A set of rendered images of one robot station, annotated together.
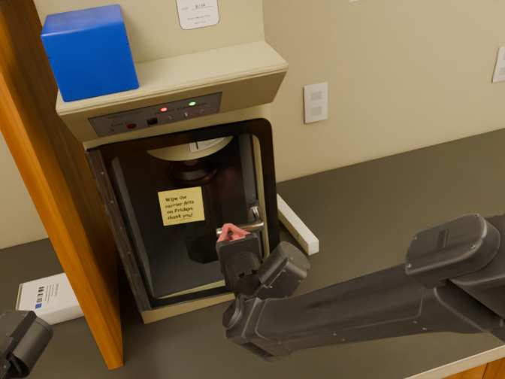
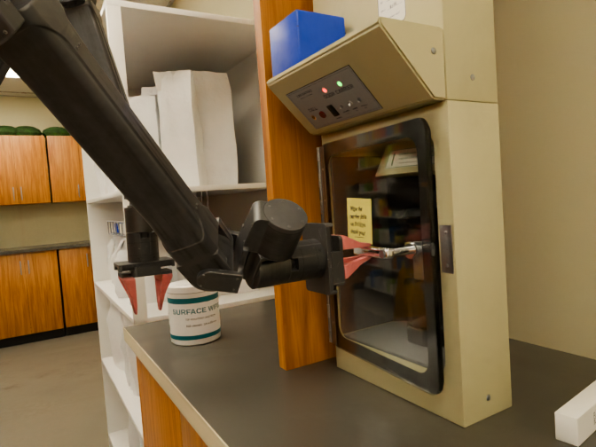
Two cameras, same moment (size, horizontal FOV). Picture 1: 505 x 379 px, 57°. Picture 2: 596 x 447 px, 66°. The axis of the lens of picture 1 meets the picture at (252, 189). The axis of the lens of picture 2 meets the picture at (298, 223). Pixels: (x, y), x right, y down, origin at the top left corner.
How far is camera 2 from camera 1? 0.83 m
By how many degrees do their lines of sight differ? 74
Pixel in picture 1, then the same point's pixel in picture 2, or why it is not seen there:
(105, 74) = (286, 52)
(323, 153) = not seen: outside the picture
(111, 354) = (281, 348)
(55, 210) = (270, 174)
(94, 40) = (285, 27)
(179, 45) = not seen: hidden behind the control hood
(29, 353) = not seen: hidden behind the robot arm
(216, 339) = (340, 403)
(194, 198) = (366, 213)
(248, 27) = (428, 16)
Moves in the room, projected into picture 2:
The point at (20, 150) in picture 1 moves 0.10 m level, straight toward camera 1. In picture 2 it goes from (264, 120) to (224, 115)
